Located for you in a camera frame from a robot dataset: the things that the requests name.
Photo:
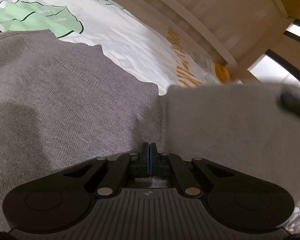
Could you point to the white green printed bed sheet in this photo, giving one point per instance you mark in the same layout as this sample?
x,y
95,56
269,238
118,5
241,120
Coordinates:
x,y
130,37

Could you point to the orange fitted sheet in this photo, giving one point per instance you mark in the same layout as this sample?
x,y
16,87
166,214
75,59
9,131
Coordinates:
x,y
222,72

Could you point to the white slatted bed rail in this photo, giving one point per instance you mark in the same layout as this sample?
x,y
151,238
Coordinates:
x,y
285,65

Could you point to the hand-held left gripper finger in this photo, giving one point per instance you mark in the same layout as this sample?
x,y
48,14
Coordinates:
x,y
152,163
147,163

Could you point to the light wooden bed frame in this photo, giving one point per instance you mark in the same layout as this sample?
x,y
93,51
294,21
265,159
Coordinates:
x,y
202,12

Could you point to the grey knit sweater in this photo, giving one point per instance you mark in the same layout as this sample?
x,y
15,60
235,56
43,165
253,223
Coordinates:
x,y
65,92

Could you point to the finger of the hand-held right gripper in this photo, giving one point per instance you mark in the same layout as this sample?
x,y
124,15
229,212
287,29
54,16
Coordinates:
x,y
293,103

